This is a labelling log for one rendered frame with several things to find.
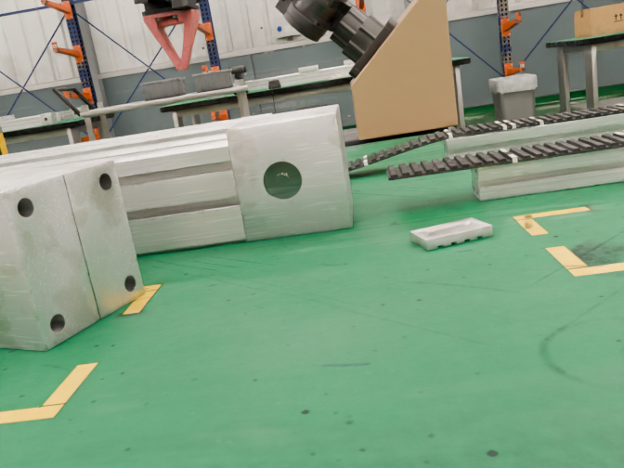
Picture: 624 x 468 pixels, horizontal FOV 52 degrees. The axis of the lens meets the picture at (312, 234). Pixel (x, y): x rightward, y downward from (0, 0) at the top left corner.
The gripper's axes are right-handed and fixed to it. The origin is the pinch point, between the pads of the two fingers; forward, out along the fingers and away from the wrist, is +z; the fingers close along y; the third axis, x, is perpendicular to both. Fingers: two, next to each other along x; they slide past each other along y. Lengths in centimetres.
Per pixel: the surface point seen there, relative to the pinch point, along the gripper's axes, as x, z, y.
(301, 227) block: 16.6, 15.8, 36.9
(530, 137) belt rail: 41.2, 14.6, 15.1
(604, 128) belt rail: 49, 15, 14
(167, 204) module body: 5.9, 12.3, 36.9
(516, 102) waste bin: 151, 57, -458
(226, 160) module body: 11.5, 9.3, 36.9
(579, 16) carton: 214, -3, -487
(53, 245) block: 4, 11, 53
